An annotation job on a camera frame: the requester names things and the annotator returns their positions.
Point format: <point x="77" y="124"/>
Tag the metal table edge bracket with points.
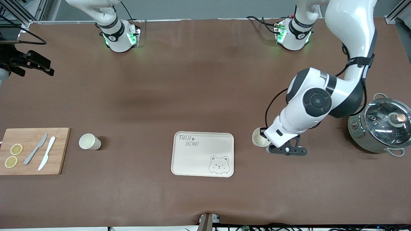
<point x="208" y="223"/>

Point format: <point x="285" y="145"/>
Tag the cream bear print tray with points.
<point x="196" y="160"/>

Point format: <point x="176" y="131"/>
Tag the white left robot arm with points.
<point x="350" y="32"/>

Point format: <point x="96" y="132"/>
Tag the aluminium frame with struts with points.
<point x="40" y="9"/>

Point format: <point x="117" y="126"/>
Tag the white IKEA cup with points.
<point x="88" y="141"/>
<point x="257" y="139"/>

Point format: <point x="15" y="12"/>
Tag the grey plastic knife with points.
<point x="30" y="156"/>

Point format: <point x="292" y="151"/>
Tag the bamboo cutting board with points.
<point x="59" y="150"/>

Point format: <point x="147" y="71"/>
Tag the white plastic knife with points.
<point x="48" y="149"/>

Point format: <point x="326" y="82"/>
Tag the glass pot lid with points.
<point x="382" y="128"/>

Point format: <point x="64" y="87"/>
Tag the black left camera mount bracket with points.
<point x="289" y="150"/>

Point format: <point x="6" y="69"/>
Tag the aluminium frame profile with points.
<point x="395" y="14"/>

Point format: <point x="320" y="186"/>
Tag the grey-green cooking pot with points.
<point x="361" y="136"/>

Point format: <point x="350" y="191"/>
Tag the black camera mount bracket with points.
<point x="8" y="54"/>
<point x="289" y="150"/>

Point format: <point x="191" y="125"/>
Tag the black right camera mount bracket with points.
<point x="8" y="54"/>

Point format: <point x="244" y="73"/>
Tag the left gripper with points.
<point x="263" y="132"/>

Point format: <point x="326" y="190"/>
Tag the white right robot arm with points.
<point x="96" y="9"/>

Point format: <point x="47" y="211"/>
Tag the lemon slice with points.
<point x="16" y="149"/>
<point x="11" y="161"/>

